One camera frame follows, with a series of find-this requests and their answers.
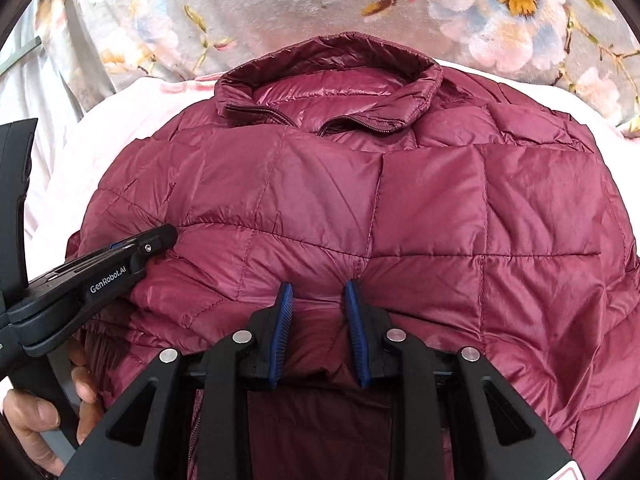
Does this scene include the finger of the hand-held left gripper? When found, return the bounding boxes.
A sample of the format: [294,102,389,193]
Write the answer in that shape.
[102,225,179,269]

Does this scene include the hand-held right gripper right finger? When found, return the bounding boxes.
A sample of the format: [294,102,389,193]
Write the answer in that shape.
[342,280,586,480]

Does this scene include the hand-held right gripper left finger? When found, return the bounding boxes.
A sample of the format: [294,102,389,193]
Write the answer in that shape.
[57,282,296,480]

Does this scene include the maroon puffer jacket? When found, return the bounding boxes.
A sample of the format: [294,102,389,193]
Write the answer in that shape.
[67,32,640,480]

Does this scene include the person's left hand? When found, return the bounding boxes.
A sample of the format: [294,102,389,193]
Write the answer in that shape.
[2,337,104,477]

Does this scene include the pink bed sheet white flowers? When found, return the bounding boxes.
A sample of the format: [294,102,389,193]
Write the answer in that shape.
[0,72,640,401]

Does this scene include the white cloth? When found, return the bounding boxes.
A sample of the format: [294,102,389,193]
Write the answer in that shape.
[0,0,101,201]

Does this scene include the grey floral blanket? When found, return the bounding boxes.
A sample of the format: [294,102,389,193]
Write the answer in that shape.
[35,0,640,136]

